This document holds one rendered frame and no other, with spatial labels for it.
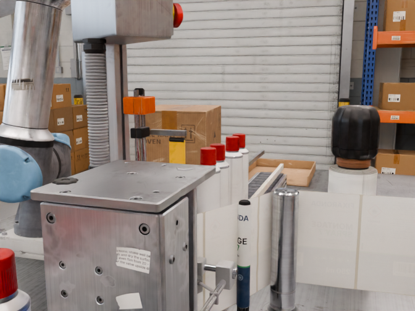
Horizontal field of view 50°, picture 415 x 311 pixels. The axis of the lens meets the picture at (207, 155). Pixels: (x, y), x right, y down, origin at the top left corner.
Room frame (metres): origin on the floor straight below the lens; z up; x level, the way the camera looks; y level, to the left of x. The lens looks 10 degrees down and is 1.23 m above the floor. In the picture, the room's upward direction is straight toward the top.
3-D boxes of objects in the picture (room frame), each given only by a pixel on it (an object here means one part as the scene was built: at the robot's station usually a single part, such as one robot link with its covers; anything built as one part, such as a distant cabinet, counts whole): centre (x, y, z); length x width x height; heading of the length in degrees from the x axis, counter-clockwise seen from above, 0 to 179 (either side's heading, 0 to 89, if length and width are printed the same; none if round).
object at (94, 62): (0.69, 0.17, 1.18); 0.04 x 0.04 x 0.21
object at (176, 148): (0.77, 0.05, 1.09); 0.03 x 0.01 x 0.06; 72
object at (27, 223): (1.02, 0.38, 0.92); 0.15 x 0.15 x 0.10
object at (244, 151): (1.12, -0.08, 0.98); 0.05 x 0.05 x 0.20
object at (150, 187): (0.38, 0.06, 1.14); 0.14 x 0.11 x 0.01; 162
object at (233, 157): (1.07, -0.06, 0.98); 0.05 x 0.05 x 0.20
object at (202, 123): (1.56, 0.09, 0.99); 0.30 x 0.24 x 0.27; 169
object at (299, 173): (1.76, -0.29, 0.85); 0.30 x 0.26 x 0.04; 162
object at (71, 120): (4.78, 1.92, 0.57); 1.20 x 0.85 x 1.14; 167
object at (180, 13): (0.73, 0.06, 1.33); 0.04 x 0.03 x 0.04; 37
